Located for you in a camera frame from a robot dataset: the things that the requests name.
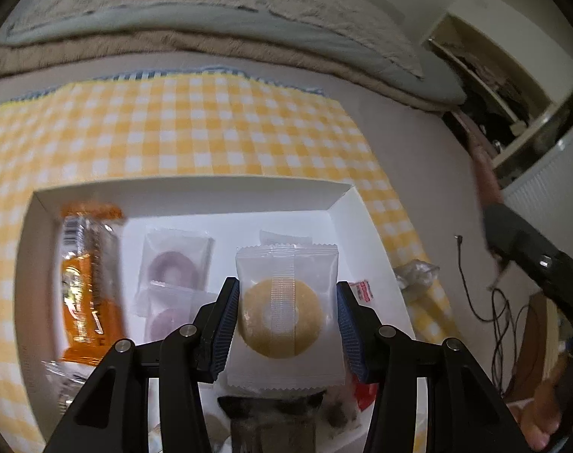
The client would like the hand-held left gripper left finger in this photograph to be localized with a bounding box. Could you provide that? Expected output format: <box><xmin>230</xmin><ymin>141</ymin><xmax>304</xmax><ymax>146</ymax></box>
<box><xmin>43</xmin><ymin>277</ymin><xmax>241</xmax><ymax>453</ymax></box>

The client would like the white cardboard box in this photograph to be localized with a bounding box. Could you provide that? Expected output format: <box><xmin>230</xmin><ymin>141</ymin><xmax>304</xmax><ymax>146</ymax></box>
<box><xmin>15</xmin><ymin>177</ymin><xmax>431</xmax><ymax>453</ymax></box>

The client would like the red snack packet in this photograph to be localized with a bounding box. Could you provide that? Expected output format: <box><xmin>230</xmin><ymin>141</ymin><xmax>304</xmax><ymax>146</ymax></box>
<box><xmin>349</xmin><ymin>279</ymin><xmax>382</xmax><ymax>411</ymax></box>

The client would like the chocolate ball packet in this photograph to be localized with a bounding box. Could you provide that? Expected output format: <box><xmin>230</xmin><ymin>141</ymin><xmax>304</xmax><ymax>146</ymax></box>
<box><xmin>321</xmin><ymin>387</ymin><xmax>363</xmax><ymax>428</ymax></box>

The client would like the orange snack packet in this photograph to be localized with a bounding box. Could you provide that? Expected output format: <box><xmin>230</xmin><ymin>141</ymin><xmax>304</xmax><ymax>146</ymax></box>
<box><xmin>60</xmin><ymin>201</ymin><xmax>129</xmax><ymax>364</ymax></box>

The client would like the beige blanket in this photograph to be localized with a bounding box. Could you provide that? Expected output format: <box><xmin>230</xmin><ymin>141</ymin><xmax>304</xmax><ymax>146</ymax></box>
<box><xmin>0</xmin><ymin>28</ymin><xmax>457</xmax><ymax>114</ymax></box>

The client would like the yellow donut packet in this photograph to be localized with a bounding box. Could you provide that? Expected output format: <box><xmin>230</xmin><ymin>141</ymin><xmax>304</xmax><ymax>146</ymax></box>
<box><xmin>226</xmin><ymin>243</ymin><xmax>348</xmax><ymax>390</ymax></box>

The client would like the small silver snack packet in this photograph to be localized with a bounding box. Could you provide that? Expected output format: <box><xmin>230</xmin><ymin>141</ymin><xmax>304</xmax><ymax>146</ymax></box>
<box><xmin>41</xmin><ymin>359</ymin><xmax>99</xmax><ymax>417</ymax></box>

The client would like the grey-blue duvet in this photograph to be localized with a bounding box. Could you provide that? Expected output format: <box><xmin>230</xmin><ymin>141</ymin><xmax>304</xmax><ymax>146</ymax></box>
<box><xmin>0</xmin><ymin>2</ymin><xmax>467</xmax><ymax>109</ymax></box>

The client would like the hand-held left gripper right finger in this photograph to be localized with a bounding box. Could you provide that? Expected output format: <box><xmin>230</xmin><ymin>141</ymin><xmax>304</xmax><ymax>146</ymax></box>
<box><xmin>336</xmin><ymin>280</ymin><xmax>533</xmax><ymax>453</ymax></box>

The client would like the white ribbed panel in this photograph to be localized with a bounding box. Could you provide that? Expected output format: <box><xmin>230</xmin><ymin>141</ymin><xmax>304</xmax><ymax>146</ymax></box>
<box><xmin>501</xmin><ymin>144</ymin><xmax>573</xmax><ymax>270</ymax></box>

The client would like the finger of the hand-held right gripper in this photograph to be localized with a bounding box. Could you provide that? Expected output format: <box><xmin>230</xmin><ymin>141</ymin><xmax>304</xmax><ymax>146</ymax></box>
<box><xmin>485</xmin><ymin>202</ymin><xmax>573</xmax><ymax>327</ymax></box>

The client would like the white bookshelf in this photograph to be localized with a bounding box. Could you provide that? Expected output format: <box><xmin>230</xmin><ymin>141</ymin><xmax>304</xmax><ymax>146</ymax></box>
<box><xmin>421</xmin><ymin>0</ymin><xmax>573</xmax><ymax>190</ymax></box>

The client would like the person's right hand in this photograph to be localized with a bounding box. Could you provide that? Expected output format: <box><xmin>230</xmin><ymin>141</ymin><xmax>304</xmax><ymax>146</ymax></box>
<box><xmin>510</xmin><ymin>370</ymin><xmax>568</xmax><ymax>451</ymax></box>

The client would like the black cable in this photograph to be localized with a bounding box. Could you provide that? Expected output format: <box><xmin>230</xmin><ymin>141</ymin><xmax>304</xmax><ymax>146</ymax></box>
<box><xmin>455</xmin><ymin>233</ymin><xmax>528</xmax><ymax>398</ymax></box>

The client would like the crumpled silver wrapper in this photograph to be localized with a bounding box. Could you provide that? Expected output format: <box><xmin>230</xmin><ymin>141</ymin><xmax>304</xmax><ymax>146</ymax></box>
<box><xmin>392</xmin><ymin>259</ymin><xmax>441</xmax><ymax>303</ymax></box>

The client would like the purple donut packet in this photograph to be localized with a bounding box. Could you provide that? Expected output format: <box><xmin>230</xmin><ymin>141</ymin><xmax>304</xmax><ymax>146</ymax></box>
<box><xmin>135</xmin><ymin>229</ymin><xmax>216</xmax><ymax>289</ymax></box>
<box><xmin>132</xmin><ymin>282</ymin><xmax>219</xmax><ymax>343</ymax></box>

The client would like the brown wooden board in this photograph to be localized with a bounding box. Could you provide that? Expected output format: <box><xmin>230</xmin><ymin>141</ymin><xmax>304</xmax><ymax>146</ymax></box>
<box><xmin>515</xmin><ymin>293</ymin><xmax>566</xmax><ymax>405</ymax></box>

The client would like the large brown cake packet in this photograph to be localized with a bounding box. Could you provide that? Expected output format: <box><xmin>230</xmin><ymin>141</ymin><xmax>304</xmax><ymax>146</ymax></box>
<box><xmin>217</xmin><ymin>389</ymin><xmax>327</xmax><ymax>453</ymax></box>

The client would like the yellow checkered mat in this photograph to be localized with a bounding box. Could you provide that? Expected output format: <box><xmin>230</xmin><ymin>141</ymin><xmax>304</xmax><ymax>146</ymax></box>
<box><xmin>0</xmin><ymin>68</ymin><xmax>457</xmax><ymax>453</ymax></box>

